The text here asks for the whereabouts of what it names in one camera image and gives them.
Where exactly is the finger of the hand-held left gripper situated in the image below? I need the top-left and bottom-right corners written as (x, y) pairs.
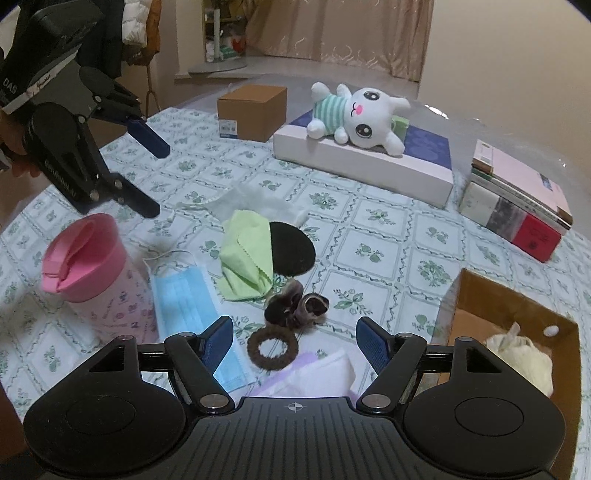
top-left (79, 67), bottom-right (171, 158)
top-left (92, 171), bottom-right (161, 219)

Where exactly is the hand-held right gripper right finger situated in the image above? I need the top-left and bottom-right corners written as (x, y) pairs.
top-left (356, 316), bottom-right (509, 415)

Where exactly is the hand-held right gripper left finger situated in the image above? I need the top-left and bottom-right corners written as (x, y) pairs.
top-left (85, 316), bottom-right (235, 415)

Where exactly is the brown ring hair tie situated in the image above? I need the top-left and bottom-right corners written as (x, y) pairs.
top-left (247, 325), bottom-right (301, 372)

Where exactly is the blue face mask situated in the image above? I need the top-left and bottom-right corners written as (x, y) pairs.
top-left (142, 249), bottom-right (254, 394)

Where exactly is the dark brown velvet scrunchie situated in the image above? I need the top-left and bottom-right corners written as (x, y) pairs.
top-left (264, 281), bottom-right (331, 329)

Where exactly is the light green cloth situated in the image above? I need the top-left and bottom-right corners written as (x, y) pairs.
top-left (218, 210), bottom-right (274, 303)

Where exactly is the white mesh cloth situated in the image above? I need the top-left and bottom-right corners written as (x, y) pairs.
top-left (178, 185), bottom-right (309, 229)

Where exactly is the cardboard tray box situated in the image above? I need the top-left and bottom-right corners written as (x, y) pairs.
top-left (438, 268), bottom-right (580, 480)

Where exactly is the cream knit pouch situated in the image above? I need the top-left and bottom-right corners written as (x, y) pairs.
top-left (482, 322), bottom-right (555, 398)

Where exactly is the person's left hand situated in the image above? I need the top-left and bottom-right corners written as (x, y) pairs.
top-left (0, 108), bottom-right (42, 179)

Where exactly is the purple tissue pack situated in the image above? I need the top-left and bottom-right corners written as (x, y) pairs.
top-left (252, 348), bottom-right (358, 398)

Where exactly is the black puffer jacket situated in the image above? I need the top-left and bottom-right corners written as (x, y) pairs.
top-left (76, 0), bottom-right (126, 77)

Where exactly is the pink lidded cup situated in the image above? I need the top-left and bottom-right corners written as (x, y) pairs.
top-left (41, 213), bottom-right (160, 344)

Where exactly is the brown jacket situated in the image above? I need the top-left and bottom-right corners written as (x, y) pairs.
top-left (139, 0), bottom-right (163, 65)

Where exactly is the green floral tablecloth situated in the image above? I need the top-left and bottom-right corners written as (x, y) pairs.
top-left (0, 104), bottom-right (591, 416)

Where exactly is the small closed cardboard box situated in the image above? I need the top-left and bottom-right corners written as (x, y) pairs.
top-left (217, 84), bottom-right (288, 143)

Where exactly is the white puffer jacket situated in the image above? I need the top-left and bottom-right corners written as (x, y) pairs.
top-left (122, 0), bottom-right (151, 47)

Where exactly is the black round pad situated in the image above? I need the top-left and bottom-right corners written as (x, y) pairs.
top-left (269, 220), bottom-right (317, 277)

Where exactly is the cluttered shelf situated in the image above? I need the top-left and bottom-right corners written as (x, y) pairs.
top-left (201, 0), bottom-right (250, 63)

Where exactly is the white flat box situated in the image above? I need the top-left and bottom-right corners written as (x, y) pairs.
top-left (272, 110), bottom-right (455, 208)

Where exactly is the thin book with dark edge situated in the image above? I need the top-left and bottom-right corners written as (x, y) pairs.
top-left (471, 159), bottom-right (572, 230)

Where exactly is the beige curtain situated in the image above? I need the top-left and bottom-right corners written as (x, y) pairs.
top-left (245, 0), bottom-right (435, 84)

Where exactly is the white bunny plush toy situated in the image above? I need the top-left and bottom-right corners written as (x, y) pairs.
top-left (307, 82), bottom-right (411, 157)

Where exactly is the pink cover book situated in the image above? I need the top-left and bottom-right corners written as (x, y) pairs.
top-left (472, 138), bottom-right (573, 222)

